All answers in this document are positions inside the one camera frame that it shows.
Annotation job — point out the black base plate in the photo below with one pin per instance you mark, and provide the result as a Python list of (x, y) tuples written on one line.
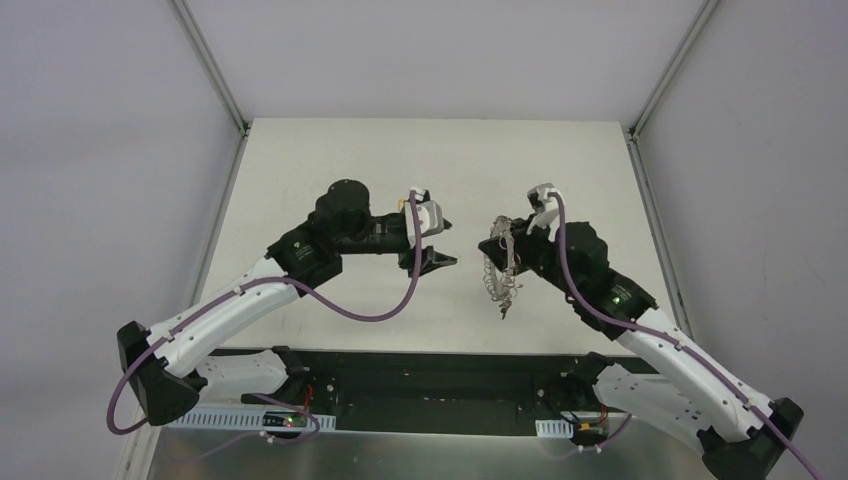
[(438, 393)]

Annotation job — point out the right white cable duct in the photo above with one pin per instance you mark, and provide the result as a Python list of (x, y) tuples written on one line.
[(554, 429)]

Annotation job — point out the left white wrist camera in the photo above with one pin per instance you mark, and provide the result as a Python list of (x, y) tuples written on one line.
[(420, 211)]

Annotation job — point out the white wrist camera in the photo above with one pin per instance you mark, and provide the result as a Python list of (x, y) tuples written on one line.
[(546, 210), (420, 211)]

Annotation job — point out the right controller board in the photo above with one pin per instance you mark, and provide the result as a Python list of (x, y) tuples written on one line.
[(588, 435)]

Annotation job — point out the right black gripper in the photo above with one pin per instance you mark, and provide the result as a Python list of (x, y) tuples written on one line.
[(515, 242)]

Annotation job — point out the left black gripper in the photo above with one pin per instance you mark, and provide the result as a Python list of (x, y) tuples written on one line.
[(406, 255)]

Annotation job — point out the aluminium frame post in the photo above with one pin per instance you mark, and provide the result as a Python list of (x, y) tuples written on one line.
[(696, 27), (208, 63)]

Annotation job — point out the left aluminium frame post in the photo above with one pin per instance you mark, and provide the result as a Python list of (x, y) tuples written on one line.
[(208, 63)]

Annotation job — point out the white cable duct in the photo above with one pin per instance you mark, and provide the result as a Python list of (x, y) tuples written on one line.
[(245, 419), (554, 429)]

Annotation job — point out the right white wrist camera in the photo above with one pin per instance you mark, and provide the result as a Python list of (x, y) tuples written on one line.
[(546, 210)]

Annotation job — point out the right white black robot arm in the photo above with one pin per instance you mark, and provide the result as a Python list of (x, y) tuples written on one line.
[(738, 432)]

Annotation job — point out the left white cable duct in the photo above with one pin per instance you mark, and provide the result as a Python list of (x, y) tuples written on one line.
[(245, 419)]

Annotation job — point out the metal disc keyring holder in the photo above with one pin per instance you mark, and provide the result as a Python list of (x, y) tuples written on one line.
[(500, 281)]

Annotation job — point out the right aluminium frame post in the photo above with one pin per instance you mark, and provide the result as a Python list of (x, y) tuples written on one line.
[(696, 27)]

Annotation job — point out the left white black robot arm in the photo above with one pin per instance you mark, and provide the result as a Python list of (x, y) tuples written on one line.
[(161, 378)]

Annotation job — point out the controller board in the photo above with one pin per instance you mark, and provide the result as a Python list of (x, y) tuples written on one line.
[(284, 420), (588, 435)]

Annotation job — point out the left controller board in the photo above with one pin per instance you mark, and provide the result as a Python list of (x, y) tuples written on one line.
[(284, 420)]

